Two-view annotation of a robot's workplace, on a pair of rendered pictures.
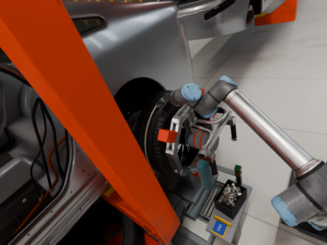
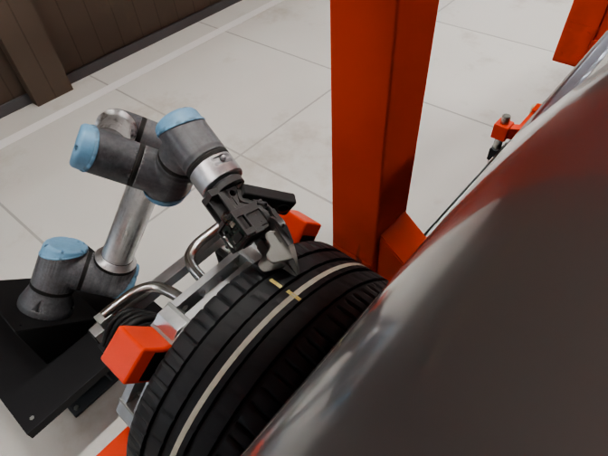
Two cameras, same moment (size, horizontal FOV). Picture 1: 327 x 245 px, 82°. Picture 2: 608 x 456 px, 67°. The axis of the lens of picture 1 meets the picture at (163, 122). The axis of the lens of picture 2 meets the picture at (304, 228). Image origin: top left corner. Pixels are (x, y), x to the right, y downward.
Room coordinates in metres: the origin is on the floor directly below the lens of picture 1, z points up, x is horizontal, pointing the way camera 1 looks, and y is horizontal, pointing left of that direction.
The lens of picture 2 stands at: (1.57, -0.02, 1.84)
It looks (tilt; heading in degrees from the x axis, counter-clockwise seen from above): 48 degrees down; 176
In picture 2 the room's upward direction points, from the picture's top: 5 degrees counter-clockwise
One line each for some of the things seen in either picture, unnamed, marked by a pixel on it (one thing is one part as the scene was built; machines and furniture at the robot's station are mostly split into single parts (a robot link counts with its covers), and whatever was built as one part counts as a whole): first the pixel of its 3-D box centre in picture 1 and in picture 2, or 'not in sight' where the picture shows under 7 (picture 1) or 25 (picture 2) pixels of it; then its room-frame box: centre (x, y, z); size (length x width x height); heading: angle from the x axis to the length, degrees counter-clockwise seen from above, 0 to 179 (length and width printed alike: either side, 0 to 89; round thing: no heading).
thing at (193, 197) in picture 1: (188, 172); not in sight; (1.15, -0.05, 0.32); 0.40 x 0.30 x 0.28; 131
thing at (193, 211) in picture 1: (190, 188); not in sight; (1.12, -0.02, 0.13); 0.50 x 0.36 x 0.10; 131
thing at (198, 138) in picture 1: (201, 139); not in sight; (0.97, -0.21, 0.85); 0.21 x 0.14 x 0.14; 41
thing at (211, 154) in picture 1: (206, 155); (225, 244); (0.76, -0.17, 0.93); 0.09 x 0.05 x 0.05; 41
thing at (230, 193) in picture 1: (230, 198); not in sight; (0.68, -0.25, 0.51); 0.20 x 0.14 x 0.13; 123
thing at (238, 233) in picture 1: (230, 225); not in sight; (0.64, -0.20, 0.21); 0.10 x 0.10 x 0.42; 41
